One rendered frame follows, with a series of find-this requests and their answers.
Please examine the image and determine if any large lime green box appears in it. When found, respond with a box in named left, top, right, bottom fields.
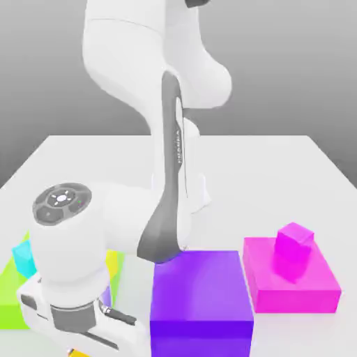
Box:
left=0, top=230, right=126, bottom=331

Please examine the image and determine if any small cyan cube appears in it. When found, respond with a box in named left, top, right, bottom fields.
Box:
left=11, top=240, right=38, bottom=279

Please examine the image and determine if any large magenta box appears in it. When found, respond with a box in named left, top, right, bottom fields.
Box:
left=242, top=236, right=343, bottom=314

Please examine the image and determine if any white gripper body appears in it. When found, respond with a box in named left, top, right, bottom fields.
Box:
left=41, top=313, right=151, bottom=357

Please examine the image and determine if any large purple box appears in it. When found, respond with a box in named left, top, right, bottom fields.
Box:
left=149, top=250, right=255, bottom=357

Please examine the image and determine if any small magenta cube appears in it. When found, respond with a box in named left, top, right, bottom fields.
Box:
left=273, top=222, right=315, bottom=284

